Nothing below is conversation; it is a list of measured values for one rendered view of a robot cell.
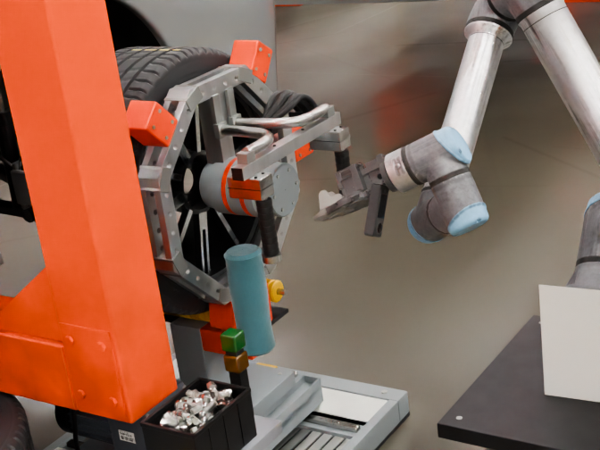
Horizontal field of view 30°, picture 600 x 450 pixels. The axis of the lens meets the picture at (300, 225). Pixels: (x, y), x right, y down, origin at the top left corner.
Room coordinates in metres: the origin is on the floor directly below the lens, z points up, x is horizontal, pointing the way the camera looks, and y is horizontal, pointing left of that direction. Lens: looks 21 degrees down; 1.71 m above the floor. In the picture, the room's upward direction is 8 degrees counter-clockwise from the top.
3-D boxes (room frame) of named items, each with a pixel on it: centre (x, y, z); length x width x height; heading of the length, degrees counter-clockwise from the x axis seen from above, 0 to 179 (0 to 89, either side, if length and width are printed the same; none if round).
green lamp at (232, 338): (2.16, 0.18, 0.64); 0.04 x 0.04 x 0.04; 55
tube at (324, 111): (2.60, 0.01, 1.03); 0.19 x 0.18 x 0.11; 55
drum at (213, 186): (2.55, 0.11, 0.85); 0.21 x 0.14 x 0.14; 55
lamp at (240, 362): (2.16, 0.18, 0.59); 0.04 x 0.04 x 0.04; 55
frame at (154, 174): (2.59, 0.17, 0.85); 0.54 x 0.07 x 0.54; 145
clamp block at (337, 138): (2.61, -0.10, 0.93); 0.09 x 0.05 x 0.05; 55
